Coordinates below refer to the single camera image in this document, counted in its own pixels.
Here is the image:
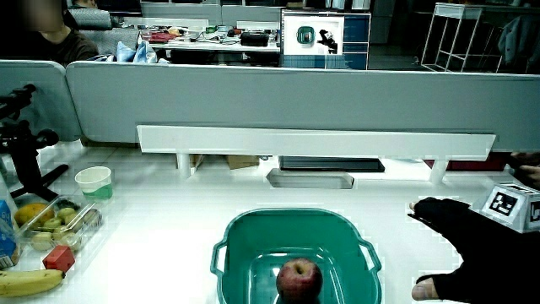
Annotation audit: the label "person's right hand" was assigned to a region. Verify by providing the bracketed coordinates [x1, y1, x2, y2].
[407, 182, 540, 304]

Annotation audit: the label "red apple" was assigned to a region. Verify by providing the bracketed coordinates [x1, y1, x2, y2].
[275, 258, 324, 304]

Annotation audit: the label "green plastic basin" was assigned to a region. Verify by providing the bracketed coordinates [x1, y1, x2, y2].
[209, 207, 383, 304]

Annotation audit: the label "dark red flat item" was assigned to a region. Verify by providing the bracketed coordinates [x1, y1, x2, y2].
[423, 151, 514, 172]

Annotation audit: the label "black flat device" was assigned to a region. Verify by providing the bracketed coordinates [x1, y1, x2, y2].
[278, 155, 386, 173]

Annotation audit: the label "white desk shelf riser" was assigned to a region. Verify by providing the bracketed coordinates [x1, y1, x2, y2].
[136, 123, 498, 185]

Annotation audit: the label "hanging grey clothing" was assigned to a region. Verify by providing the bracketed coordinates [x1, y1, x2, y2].
[497, 15, 540, 65]

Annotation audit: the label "white metal rack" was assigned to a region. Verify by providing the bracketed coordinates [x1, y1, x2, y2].
[420, 2, 507, 73]

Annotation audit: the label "large grey desk divider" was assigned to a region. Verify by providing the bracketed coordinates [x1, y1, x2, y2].
[65, 60, 540, 153]

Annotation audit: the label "computer monitor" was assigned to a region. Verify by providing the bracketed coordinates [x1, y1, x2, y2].
[279, 8, 372, 71]

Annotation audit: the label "brown cardboard box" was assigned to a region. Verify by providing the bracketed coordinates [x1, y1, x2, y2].
[224, 155, 261, 171]

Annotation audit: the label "black bag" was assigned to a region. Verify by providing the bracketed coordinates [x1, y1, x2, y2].
[239, 31, 271, 48]

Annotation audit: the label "white background desk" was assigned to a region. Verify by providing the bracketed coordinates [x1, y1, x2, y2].
[138, 24, 282, 54]

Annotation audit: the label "white and green paper cup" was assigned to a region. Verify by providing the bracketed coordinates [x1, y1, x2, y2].
[74, 166, 114, 202]

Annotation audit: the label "blue plastic bags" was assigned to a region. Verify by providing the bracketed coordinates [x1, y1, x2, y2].
[116, 40, 159, 64]

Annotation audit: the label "clear plastic fruit container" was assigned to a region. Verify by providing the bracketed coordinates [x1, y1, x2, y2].
[13, 195, 105, 272]

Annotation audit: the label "red block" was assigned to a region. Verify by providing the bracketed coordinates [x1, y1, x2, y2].
[42, 244, 76, 274]

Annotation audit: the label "orange mango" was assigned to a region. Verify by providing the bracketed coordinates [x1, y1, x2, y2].
[13, 202, 56, 227]

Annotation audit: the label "grey office chair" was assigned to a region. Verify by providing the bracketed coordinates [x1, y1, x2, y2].
[67, 7, 140, 56]

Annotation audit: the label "yellow banana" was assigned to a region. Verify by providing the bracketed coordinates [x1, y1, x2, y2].
[0, 269, 67, 298]

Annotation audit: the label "small grey desk divider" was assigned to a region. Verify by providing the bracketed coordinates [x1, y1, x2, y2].
[0, 59, 84, 143]

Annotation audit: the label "blue carton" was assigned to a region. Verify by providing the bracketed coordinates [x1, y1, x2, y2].
[0, 198, 20, 271]

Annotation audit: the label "grey cable tray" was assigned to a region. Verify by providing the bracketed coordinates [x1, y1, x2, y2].
[266, 167, 355, 190]

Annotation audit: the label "black camera tripod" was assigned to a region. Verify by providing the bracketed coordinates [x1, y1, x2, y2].
[0, 83, 70, 203]

